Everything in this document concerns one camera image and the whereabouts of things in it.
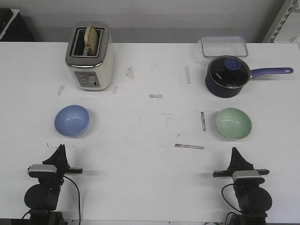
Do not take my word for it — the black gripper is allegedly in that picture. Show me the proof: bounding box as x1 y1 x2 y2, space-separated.
42 144 83 185
213 147 270 184

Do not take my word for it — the green bowl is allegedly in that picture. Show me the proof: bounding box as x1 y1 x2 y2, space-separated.
216 107 252 140

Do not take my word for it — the blue bowl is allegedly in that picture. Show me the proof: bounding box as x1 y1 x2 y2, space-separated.
54 105 90 137

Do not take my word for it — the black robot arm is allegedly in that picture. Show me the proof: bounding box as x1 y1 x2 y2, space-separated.
213 147 272 225
24 144 83 225

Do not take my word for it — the dark blue saucepan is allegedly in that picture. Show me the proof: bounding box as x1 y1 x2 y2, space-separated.
205 67 293 98

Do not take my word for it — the glass pot lid blue knob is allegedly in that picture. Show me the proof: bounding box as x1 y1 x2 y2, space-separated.
208 56 250 89

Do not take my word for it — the cream two-slot toaster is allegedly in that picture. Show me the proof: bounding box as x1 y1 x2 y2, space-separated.
65 21 114 91

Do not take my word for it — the clear plastic food container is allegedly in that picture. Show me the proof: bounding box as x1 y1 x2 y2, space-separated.
198 36 248 58

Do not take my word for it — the toast slice in toaster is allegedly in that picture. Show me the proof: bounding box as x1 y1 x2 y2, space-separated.
84 26 98 56

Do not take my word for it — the black box background left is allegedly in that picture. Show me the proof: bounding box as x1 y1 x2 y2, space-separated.
0 8 36 42

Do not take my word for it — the white metal shelf rack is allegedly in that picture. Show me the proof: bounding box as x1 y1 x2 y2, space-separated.
262 0 300 43

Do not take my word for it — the black camera cable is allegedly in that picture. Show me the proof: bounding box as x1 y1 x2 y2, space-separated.
62 176 82 221
221 184 242 214

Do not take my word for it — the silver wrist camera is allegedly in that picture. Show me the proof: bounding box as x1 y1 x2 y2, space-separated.
232 170 261 182
27 164 57 178

